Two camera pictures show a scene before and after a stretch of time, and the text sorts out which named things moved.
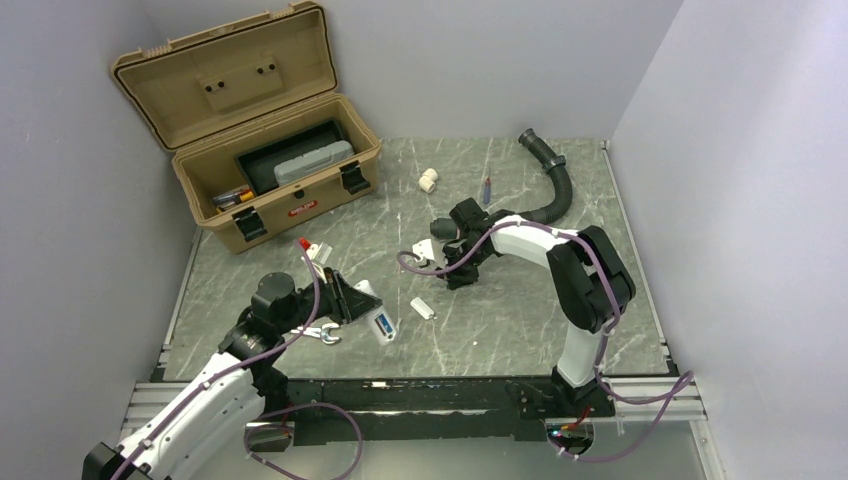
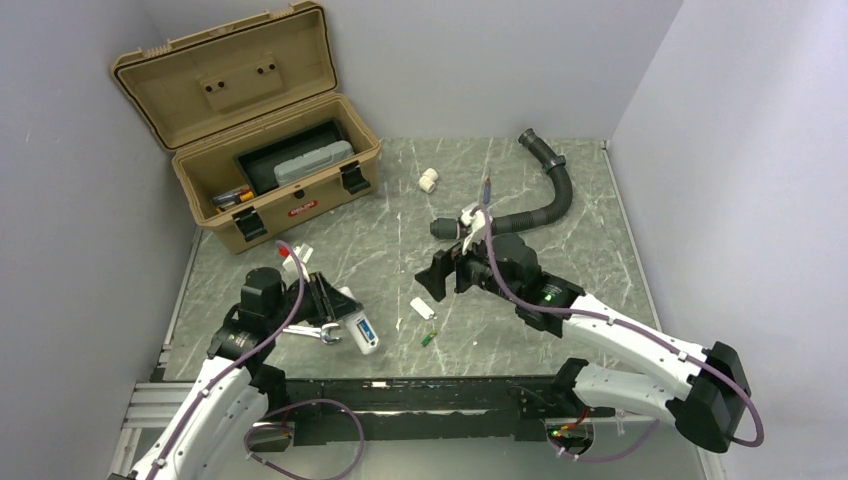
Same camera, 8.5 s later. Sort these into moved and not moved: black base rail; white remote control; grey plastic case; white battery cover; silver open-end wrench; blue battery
Moved: blue battery; white remote control
Not moved: white battery cover; grey plastic case; silver open-end wrench; black base rail
